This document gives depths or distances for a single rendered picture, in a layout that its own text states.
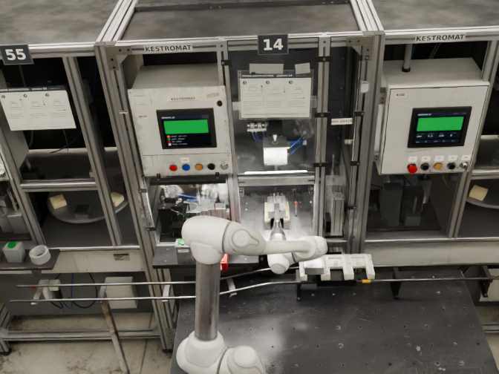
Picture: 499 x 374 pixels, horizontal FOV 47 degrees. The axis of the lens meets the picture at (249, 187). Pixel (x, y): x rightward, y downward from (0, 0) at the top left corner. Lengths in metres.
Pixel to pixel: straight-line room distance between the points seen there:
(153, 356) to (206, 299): 1.40
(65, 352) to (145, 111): 1.90
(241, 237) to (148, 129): 0.73
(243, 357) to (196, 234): 0.57
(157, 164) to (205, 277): 0.64
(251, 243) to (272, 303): 0.88
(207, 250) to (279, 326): 0.80
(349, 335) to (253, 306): 0.51
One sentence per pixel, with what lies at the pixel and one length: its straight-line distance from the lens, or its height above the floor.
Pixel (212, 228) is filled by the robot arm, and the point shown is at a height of 1.48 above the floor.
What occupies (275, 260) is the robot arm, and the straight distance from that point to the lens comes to 2.70.
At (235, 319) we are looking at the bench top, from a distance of 2.94.
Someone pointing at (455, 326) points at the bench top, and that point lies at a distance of 3.02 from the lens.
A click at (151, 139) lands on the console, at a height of 1.58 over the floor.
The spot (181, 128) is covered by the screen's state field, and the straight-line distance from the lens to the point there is 2.53.
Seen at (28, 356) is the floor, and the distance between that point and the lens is 3.97.
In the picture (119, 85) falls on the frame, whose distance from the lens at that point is 2.51.
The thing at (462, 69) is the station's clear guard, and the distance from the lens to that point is 2.57.
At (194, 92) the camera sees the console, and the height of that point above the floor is 1.81.
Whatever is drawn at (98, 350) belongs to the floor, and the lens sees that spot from 3.84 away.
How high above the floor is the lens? 2.95
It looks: 38 degrees down
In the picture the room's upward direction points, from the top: 4 degrees counter-clockwise
